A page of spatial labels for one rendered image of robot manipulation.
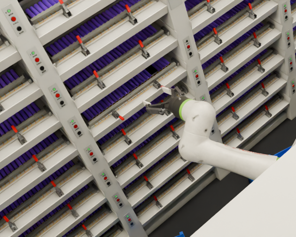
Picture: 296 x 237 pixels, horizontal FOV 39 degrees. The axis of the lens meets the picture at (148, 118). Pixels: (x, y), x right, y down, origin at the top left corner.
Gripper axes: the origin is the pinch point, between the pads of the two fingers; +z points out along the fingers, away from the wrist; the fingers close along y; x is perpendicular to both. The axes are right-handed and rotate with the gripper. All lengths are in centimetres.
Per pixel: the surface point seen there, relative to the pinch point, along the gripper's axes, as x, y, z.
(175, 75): -7.8, 23.6, 22.1
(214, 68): -24, 52, 31
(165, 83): -8.1, 16.3, 21.5
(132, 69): 10.3, 2.2, 17.2
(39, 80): 32, -38, 12
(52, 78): 29.5, -33.3, 12.4
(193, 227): -103, -5, 27
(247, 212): 42, -43, -123
